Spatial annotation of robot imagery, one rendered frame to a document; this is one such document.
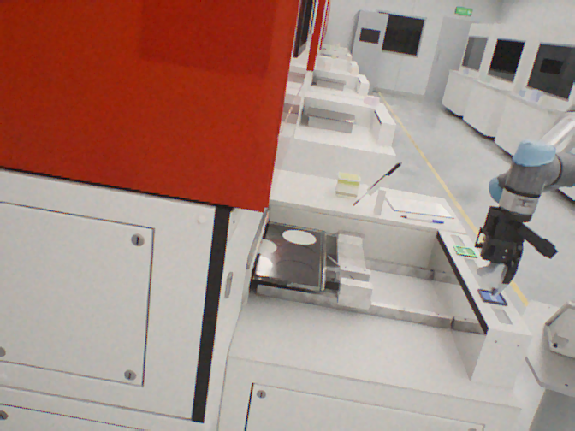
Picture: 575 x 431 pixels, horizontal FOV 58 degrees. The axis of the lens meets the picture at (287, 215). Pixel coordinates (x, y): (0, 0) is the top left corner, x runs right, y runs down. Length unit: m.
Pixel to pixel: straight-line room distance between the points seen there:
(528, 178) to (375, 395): 0.56
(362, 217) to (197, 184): 0.93
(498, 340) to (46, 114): 0.96
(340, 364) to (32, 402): 0.60
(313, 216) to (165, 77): 0.97
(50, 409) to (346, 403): 0.58
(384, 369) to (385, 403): 0.07
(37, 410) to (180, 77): 0.67
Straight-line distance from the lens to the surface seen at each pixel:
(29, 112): 0.84
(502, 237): 1.25
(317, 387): 1.17
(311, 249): 1.48
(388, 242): 1.67
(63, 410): 1.06
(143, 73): 0.76
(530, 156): 1.19
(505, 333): 1.21
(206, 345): 0.89
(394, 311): 1.38
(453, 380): 1.25
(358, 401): 1.19
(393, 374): 1.20
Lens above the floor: 1.50
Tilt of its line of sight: 21 degrees down
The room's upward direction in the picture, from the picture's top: 10 degrees clockwise
